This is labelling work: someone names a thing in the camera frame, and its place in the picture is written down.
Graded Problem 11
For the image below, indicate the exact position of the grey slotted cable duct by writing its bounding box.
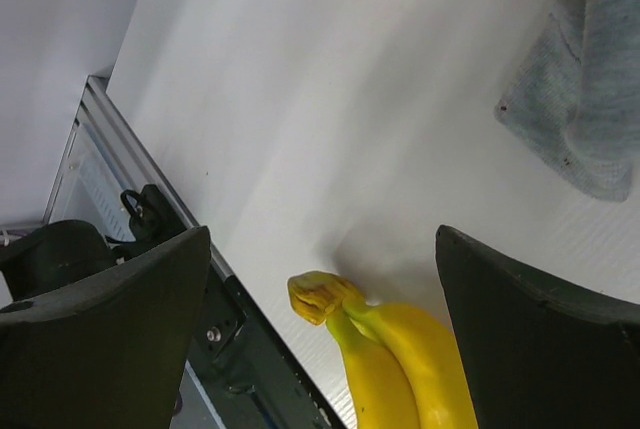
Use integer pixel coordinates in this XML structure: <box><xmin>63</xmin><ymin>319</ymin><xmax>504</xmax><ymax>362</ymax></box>
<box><xmin>72</xmin><ymin>152</ymin><xmax>133</xmax><ymax>241</ymax></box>

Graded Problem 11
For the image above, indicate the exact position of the aluminium front frame rail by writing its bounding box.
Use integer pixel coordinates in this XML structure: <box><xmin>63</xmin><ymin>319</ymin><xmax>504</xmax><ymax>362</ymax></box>
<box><xmin>42</xmin><ymin>75</ymin><xmax>236</xmax><ymax>285</ymax></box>

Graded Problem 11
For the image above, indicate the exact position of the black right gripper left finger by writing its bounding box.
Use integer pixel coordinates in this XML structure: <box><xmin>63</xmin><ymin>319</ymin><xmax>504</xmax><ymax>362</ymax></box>
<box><xmin>1</xmin><ymin>227</ymin><xmax>210</xmax><ymax>428</ymax></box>

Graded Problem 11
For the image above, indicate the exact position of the lower yellow banana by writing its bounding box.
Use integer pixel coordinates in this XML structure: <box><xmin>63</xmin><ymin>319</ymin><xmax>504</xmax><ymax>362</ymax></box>
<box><xmin>287</xmin><ymin>271</ymin><xmax>420</xmax><ymax>428</ymax></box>

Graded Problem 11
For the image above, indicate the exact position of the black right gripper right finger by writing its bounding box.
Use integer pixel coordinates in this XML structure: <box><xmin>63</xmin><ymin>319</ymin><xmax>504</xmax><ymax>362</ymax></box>
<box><xmin>435</xmin><ymin>225</ymin><xmax>639</xmax><ymax>428</ymax></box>

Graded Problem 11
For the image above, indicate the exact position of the upper yellow banana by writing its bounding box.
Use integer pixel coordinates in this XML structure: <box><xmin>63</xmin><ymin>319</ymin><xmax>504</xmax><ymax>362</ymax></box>
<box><xmin>342</xmin><ymin>297</ymin><xmax>478</xmax><ymax>428</ymax></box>

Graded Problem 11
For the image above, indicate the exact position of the yellow banana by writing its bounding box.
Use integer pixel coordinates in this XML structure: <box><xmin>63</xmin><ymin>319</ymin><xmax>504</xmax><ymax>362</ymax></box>
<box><xmin>287</xmin><ymin>271</ymin><xmax>420</xmax><ymax>428</ymax></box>
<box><xmin>342</xmin><ymin>297</ymin><xmax>478</xmax><ymax>428</ymax></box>

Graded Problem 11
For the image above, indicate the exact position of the grey cloth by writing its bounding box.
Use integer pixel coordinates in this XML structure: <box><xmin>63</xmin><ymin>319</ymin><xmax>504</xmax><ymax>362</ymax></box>
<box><xmin>494</xmin><ymin>0</ymin><xmax>639</xmax><ymax>202</ymax></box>

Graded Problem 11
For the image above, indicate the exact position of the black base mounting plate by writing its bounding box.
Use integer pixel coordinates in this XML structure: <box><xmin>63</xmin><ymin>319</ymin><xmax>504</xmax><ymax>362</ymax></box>
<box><xmin>188</xmin><ymin>249</ymin><xmax>345</xmax><ymax>429</ymax></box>

